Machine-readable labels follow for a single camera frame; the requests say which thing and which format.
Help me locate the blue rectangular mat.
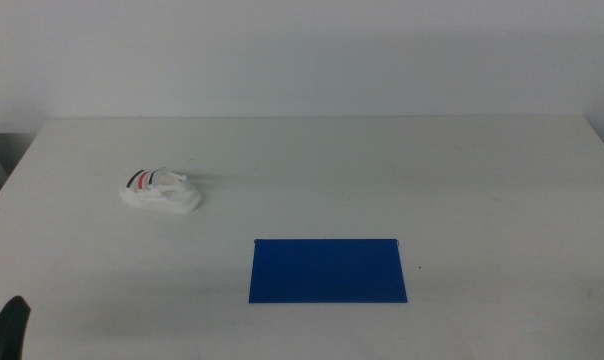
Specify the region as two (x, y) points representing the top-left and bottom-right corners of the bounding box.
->
(248, 238), (409, 305)

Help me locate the white sandal with striped straps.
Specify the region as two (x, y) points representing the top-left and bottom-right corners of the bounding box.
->
(119, 167), (203, 215)

